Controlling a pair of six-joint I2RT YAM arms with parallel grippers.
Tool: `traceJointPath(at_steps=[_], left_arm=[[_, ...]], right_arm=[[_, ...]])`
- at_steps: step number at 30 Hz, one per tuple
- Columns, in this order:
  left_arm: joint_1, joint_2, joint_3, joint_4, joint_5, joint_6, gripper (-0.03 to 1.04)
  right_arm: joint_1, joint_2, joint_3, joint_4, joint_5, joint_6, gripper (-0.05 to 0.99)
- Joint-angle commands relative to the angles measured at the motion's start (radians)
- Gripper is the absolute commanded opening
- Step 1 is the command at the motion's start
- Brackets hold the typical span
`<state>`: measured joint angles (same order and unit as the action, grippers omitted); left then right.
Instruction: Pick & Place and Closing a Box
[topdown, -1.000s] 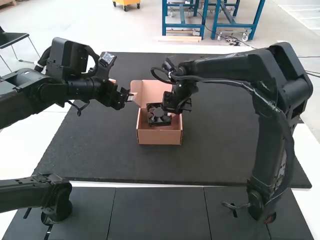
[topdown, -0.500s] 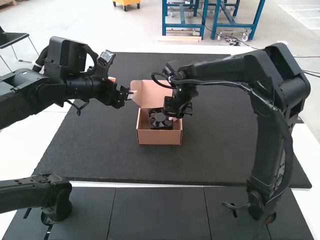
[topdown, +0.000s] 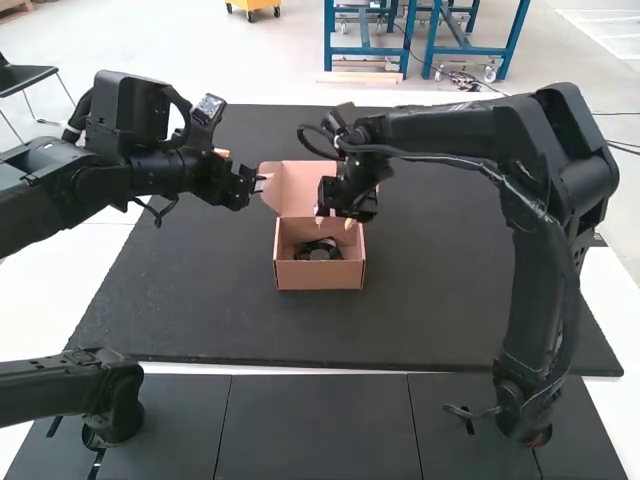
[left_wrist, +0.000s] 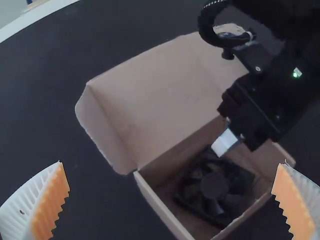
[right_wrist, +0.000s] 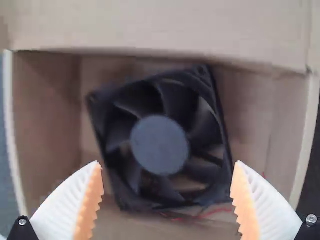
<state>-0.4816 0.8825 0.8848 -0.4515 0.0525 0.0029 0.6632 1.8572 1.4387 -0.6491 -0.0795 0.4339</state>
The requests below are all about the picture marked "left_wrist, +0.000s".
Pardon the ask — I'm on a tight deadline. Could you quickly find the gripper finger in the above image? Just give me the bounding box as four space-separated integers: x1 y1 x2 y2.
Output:
211 128 241 159
270 161 320 240
0 160 71 240

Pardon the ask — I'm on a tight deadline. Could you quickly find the cardboard box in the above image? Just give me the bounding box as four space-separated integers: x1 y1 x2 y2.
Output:
74 23 297 240

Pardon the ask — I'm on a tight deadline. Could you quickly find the black square fan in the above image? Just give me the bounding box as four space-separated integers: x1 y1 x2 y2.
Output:
172 146 259 230

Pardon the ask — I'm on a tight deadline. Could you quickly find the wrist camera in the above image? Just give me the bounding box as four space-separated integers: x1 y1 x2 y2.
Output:
221 41 278 76

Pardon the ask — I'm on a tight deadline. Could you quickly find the black cable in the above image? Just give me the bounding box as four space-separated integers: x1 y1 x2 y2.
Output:
196 0 257 50

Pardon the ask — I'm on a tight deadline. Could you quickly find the black mat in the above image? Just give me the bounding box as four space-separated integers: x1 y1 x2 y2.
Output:
0 0 320 240

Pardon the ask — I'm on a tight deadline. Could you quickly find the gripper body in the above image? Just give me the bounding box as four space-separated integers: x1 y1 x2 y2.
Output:
216 56 311 153

